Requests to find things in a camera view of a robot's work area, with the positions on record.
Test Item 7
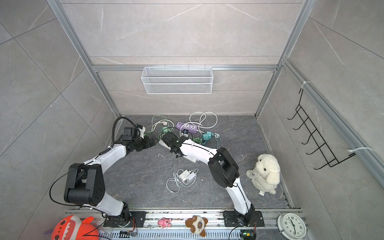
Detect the black wall hook rack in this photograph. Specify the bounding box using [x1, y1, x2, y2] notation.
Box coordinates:
[287, 89, 356, 170]

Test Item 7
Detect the red monster plush toy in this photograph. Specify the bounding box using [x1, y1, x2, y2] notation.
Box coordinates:
[51, 215, 100, 240]

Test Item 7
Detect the white plush dog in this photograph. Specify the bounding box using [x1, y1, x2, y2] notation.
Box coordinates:
[246, 154, 281, 195]

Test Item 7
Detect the small pink plush toy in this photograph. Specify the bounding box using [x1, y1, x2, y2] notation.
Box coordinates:
[157, 218, 172, 229]

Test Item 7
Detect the white analog clock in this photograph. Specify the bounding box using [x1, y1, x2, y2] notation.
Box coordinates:
[277, 213, 307, 240]

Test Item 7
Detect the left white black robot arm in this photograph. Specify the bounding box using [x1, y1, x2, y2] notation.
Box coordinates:
[62, 117, 155, 227]

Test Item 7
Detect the purple power strip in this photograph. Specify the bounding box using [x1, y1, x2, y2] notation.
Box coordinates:
[176, 122, 198, 134]

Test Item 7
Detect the teal charger plug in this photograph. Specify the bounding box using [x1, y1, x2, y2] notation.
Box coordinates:
[202, 131, 213, 142]

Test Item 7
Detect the white charger with cable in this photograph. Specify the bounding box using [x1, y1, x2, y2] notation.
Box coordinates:
[166, 169, 199, 194]

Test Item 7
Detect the brown white plush toy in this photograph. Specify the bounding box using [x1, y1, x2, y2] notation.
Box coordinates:
[185, 216, 209, 237]

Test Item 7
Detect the white wire mesh basket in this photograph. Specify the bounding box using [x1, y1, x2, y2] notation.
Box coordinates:
[141, 67, 214, 95]

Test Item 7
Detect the white pastel power strip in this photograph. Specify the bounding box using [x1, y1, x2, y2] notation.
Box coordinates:
[159, 140, 198, 163]

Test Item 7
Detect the white coiled power cord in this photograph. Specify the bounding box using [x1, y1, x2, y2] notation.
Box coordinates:
[179, 111, 219, 133]

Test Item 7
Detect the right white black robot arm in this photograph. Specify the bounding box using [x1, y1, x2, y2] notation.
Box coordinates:
[161, 133, 255, 227]

